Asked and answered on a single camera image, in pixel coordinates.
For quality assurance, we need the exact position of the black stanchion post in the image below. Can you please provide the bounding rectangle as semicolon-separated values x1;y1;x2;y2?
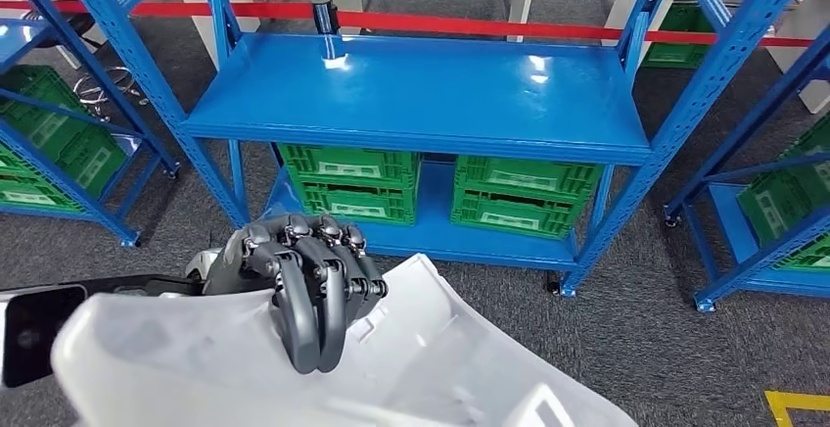
309;0;342;36

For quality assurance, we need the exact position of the red barrier belt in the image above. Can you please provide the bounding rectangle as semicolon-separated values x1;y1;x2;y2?
0;0;815;49

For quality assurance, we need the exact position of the white plastic car part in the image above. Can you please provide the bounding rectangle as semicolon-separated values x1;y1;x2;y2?
50;253;640;427

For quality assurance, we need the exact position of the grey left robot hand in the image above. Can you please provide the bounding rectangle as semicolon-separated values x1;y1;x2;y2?
202;213;391;375

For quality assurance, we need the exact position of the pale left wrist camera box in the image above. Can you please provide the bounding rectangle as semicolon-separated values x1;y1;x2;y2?
0;284;89;390

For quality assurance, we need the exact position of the black office chair chrome base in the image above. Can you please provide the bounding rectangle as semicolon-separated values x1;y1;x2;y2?
19;0;152;120

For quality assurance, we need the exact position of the yellow floor tape square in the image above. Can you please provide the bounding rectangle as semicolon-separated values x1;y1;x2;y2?
764;390;830;427

